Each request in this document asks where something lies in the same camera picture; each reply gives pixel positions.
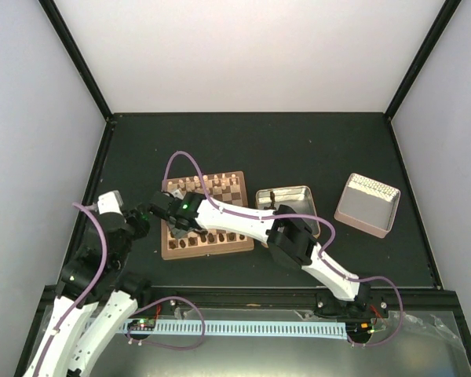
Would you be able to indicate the small circuit board right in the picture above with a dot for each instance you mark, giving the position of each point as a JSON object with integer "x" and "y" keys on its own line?
{"x": 364, "y": 328}

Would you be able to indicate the wooden chess board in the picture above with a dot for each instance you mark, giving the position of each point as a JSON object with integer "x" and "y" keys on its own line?
{"x": 235, "y": 195}

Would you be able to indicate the pink tin lid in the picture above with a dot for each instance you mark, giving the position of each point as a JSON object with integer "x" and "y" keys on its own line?
{"x": 368, "y": 205}

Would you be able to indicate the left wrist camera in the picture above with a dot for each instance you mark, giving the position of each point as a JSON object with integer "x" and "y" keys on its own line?
{"x": 109, "y": 202}

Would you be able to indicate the yellow bear metal tin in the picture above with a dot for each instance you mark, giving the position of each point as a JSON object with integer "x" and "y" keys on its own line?
{"x": 299, "y": 198}

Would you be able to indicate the small circuit board left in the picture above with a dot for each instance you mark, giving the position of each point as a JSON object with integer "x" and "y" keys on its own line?
{"x": 141, "y": 325}

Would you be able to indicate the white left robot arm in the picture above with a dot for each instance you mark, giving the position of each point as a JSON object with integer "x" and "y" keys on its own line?
{"x": 94, "y": 296}

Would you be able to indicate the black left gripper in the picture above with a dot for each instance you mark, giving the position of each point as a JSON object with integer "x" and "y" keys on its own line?
{"x": 140, "y": 221}

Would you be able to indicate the dark chess piece in tin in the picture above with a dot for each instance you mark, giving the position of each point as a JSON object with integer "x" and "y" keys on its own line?
{"x": 272, "y": 204}

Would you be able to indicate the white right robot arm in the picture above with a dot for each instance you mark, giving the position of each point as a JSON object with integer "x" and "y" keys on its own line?
{"x": 285, "y": 232}

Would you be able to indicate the white king piece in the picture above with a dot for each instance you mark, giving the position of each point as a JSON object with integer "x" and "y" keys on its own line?
{"x": 196, "y": 181}

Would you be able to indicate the small circuit board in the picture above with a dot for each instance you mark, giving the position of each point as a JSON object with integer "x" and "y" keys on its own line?
{"x": 364, "y": 328}
{"x": 141, "y": 325}

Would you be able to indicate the white slotted cable duct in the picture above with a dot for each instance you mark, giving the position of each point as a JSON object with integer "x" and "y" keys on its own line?
{"x": 316, "y": 330}

